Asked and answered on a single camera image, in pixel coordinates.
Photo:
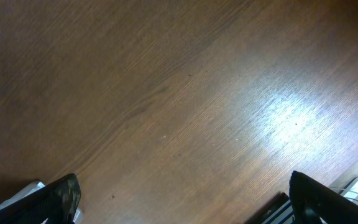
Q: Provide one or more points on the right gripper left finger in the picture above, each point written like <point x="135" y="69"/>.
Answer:
<point x="38" y="203"/>

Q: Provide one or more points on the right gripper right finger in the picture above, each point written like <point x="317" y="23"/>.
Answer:
<point x="314" y="203"/>

